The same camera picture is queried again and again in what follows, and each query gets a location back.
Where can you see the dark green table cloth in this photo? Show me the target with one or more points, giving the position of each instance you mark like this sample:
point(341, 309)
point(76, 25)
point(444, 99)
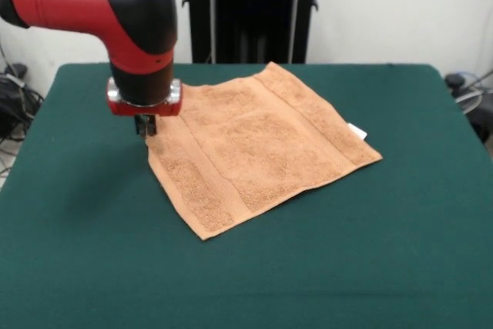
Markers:
point(115, 267)

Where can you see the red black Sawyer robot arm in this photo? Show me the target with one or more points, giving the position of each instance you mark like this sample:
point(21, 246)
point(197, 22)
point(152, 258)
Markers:
point(96, 1)

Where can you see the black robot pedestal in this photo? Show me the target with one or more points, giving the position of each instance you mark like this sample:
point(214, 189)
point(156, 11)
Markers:
point(250, 13)

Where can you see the tan terry towel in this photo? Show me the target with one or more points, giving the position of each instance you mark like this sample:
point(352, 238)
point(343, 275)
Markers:
point(269, 144)

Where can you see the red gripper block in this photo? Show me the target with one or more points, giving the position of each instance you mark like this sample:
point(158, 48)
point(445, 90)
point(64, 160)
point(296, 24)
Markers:
point(154, 110)

